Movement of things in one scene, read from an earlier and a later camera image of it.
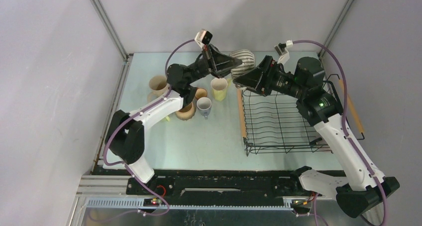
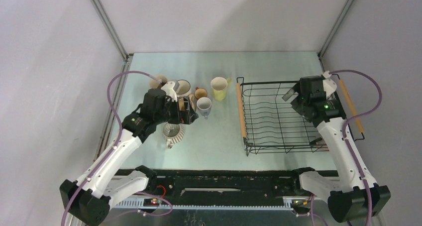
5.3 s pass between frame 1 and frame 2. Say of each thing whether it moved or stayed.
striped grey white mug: moved
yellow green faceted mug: stayed
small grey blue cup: stayed
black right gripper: moved
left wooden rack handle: stayed
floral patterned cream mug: stayed
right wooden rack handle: stayed
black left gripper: moved
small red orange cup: stayed
